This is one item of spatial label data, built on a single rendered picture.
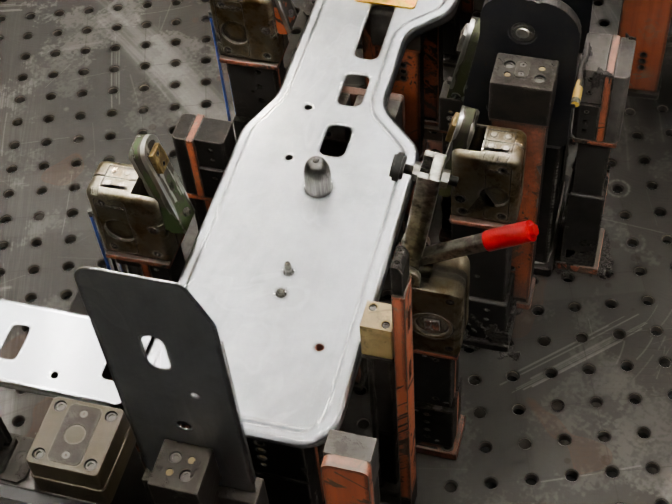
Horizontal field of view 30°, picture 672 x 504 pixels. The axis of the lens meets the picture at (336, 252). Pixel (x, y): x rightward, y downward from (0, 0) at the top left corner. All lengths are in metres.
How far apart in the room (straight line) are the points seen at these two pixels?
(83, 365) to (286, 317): 0.22
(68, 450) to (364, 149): 0.52
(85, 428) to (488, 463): 0.56
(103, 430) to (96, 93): 0.92
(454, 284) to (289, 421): 0.22
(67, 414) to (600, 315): 0.78
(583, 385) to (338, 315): 0.43
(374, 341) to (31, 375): 0.37
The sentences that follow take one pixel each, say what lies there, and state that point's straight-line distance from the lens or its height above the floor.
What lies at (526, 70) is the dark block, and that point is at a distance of 1.42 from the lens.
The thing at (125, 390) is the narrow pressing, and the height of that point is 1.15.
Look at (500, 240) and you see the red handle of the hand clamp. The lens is 1.24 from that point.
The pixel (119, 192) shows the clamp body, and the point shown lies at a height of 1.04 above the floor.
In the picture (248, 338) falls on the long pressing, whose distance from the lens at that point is 1.34.
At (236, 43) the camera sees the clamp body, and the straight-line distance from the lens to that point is 1.71.
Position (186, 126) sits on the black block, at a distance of 1.57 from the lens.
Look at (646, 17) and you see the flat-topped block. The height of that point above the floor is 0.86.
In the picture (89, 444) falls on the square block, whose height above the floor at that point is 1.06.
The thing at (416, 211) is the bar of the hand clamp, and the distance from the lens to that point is 1.22.
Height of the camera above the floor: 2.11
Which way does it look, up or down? 52 degrees down
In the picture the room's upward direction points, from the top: 6 degrees counter-clockwise
